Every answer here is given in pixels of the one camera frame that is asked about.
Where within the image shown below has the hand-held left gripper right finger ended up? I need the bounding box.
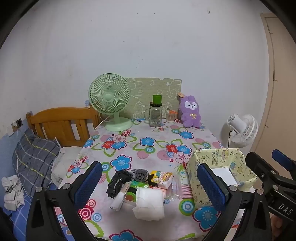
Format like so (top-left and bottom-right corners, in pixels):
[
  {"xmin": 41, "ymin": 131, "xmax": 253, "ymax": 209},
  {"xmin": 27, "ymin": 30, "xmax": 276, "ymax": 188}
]
[{"xmin": 196, "ymin": 163, "xmax": 273, "ymax": 241}]

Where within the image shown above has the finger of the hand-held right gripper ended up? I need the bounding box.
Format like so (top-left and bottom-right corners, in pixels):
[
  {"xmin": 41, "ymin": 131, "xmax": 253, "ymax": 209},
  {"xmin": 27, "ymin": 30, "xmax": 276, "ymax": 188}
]
[
  {"xmin": 272, "ymin": 149, "xmax": 296, "ymax": 179},
  {"xmin": 245, "ymin": 152, "xmax": 280, "ymax": 197}
]

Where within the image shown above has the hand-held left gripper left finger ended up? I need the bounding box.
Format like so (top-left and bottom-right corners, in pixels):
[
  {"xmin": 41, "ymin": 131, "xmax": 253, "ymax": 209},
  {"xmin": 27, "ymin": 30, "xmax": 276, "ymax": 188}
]
[{"xmin": 26, "ymin": 161, "xmax": 103, "ymax": 241}]

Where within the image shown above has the yellow cartoon print box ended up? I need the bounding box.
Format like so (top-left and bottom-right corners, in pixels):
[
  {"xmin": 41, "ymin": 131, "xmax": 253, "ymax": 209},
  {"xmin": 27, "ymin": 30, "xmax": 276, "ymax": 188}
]
[{"xmin": 186, "ymin": 148, "xmax": 259, "ymax": 209}]

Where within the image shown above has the pink tissue packet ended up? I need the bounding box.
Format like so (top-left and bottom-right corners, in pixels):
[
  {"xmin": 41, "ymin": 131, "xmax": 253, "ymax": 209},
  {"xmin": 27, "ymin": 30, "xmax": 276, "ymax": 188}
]
[{"xmin": 110, "ymin": 183, "xmax": 130, "ymax": 211}]

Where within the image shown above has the clear plastic pack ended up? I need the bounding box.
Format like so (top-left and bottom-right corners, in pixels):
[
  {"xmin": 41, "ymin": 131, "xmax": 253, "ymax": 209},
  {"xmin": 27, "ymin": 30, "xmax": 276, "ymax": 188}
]
[{"xmin": 165, "ymin": 173, "xmax": 185, "ymax": 201}]

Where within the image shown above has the green orange packet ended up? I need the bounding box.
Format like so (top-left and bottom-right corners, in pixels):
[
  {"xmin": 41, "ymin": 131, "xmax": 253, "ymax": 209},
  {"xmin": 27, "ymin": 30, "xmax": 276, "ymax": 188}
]
[{"xmin": 125, "ymin": 179, "xmax": 148, "ymax": 204}]

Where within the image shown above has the colourful cartoon tissue packet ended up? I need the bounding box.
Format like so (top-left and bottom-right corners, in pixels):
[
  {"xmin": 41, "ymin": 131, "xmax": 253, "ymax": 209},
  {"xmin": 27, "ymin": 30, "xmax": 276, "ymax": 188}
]
[{"xmin": 148, "ymin": 170, "xmax": 174, "ymax": 189}]

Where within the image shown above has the white tissue pack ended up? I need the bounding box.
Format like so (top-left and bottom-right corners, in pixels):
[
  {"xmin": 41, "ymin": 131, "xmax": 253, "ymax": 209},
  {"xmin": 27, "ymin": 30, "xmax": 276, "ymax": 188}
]
[{"xmin": 132, "ymin": 187, "xmax": 165, "ymax": 221}]

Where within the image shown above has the person's right hand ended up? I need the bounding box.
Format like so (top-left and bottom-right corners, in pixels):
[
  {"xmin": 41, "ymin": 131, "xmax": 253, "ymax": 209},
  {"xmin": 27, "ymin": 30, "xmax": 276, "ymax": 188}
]
[{"xmin": 269, "ymin": 213, "xmax": 284, "ymax": 237}]

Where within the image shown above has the white paper pack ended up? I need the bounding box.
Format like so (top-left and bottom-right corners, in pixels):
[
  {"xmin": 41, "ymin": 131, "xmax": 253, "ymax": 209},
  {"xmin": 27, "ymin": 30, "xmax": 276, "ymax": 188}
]
[{"xmin": 211, "ymin": 167, "xmax": 238, "ymax": 186}]

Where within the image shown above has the black rolled cloth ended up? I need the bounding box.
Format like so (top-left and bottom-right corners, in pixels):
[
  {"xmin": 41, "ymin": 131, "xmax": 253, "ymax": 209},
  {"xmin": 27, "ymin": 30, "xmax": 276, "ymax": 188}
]
[{"xmin": 106, "ymin": 169, "xmax": 132, "ymax": 198}]

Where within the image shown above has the white bedding cloth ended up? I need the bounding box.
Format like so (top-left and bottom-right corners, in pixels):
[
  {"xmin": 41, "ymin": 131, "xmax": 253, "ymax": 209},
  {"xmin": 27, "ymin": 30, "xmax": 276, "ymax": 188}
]
[{"xmin": 51, "ymin": 146, "xmax": 81, "ymax": 186}]

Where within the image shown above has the white standing fan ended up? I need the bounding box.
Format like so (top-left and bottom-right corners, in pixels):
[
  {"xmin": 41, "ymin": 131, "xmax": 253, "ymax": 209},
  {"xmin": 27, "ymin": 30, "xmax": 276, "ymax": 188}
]
[{"xmin": 220, "ymin": 113, "xmax": 258, "ymax": 149}]

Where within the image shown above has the grey plaid pillow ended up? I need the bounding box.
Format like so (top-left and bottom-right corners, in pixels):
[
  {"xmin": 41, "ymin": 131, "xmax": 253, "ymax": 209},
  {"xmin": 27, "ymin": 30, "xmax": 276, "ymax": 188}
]
[{"xmin": 13, "ymin": 128, "xmax": 62, "ymax": 197}]

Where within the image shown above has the beige door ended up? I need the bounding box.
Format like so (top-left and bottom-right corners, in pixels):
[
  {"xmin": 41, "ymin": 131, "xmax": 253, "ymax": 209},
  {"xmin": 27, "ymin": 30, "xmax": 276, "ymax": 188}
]
[{"xmin": 260, "ymin": 13, "xmax": 296, "ymax": 163}]

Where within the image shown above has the floral tablecloth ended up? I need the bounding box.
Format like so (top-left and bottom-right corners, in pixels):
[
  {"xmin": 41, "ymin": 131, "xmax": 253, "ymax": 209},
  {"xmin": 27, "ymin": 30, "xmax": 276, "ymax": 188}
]
[{"xmin": 57, "ymin": 117, "xmax": 257, "ymax": 241}]

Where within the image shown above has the wooden bed headboard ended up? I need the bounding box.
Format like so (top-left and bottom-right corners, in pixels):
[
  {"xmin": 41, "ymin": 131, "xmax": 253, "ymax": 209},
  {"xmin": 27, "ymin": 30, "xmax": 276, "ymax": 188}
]
[{"xmin": 26, "ymin": 107, "xmax": 102, "ymax": 147}]

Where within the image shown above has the purple plush bunny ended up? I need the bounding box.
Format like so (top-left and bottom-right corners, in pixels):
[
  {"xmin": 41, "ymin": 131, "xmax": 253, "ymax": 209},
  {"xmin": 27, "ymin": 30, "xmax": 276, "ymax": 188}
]
[{"xmin": 179, "ymin": 95, "xmax": 202, "ymax": 128}]

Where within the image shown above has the crumpled white grey cloth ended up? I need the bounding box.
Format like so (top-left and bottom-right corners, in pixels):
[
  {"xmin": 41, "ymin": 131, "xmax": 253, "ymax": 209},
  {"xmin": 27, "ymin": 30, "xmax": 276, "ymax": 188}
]
[{"xmin": 2, "ymin": 175, "xmax": 25, "ymax": 211}]

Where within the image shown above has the blue checked bed sheet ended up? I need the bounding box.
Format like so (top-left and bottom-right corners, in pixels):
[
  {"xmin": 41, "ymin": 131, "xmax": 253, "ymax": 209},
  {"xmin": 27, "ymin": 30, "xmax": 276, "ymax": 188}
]
[{"xmin": 0, "ymin": 130, "xmax": 70, "ymax": 241}]

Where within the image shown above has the clear cotton swab container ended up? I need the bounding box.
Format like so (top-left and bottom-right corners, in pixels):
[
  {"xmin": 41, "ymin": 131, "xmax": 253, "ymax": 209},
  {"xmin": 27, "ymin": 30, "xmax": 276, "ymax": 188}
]
[{"xmin": 166, "ymin": 109, "xmax": 178, "ymax": 123}]

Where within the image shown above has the green desk fan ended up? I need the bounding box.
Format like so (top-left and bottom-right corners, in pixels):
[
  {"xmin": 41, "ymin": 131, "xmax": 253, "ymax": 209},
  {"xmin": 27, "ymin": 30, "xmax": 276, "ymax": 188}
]
[{"xmin": 88, "ymin": 73, "xmax": 133, "ymax": 132}]

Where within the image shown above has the glass jar mug green lid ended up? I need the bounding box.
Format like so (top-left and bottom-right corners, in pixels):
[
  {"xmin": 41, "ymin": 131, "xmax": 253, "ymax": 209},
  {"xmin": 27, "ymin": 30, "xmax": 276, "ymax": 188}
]
[{"xmin": 144, "ymin": 95, "xmax": 167, "ymax": 127}]

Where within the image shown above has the grey drawstring pouch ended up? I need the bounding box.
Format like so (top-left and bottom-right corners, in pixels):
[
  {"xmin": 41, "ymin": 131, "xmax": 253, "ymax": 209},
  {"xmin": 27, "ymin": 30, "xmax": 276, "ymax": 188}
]
[{"xmin": 131, "ymin": 169, "xmax": 148, "ymax": 181}]

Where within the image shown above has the white cable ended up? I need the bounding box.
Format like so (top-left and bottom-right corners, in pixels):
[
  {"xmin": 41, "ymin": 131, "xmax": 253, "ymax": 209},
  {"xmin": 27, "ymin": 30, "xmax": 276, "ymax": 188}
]
[{"xmin": 14, "ymin": 125, "xmax": 23, "ymax": 186}]

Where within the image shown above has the wall socket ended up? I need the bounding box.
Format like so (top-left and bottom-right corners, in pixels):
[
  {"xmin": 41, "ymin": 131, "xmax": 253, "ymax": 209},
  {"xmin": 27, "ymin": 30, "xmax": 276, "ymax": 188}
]
[{"xmin": 11, "ymin": 118, "xmax": 23, "ymax": 130}]

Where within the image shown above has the green patterned wall board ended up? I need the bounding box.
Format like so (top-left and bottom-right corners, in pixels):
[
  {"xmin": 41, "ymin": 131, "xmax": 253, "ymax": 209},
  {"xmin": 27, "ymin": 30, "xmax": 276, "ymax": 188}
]
[{"xmin": 125, "ymin": 77, "xmax": 182, "ymax": 121}]

